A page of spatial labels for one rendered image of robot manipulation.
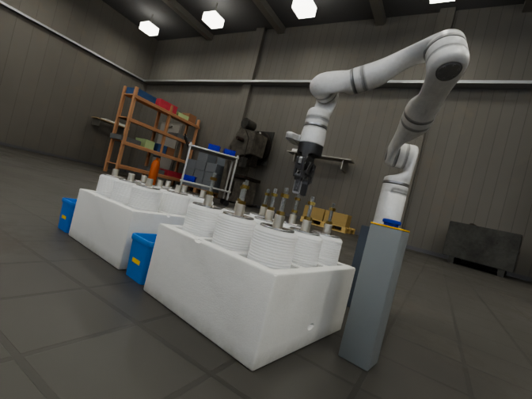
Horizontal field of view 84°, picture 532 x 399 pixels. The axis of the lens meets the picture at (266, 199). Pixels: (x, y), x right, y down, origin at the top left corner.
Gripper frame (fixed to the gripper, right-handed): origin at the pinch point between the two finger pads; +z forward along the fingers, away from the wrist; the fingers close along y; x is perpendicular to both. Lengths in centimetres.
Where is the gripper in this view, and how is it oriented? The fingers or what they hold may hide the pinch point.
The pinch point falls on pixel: (300, 190)
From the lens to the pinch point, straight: 90.3
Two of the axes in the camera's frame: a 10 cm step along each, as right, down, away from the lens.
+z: -2.4, 9.7, 0.0
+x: -8.9, -2.2, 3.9
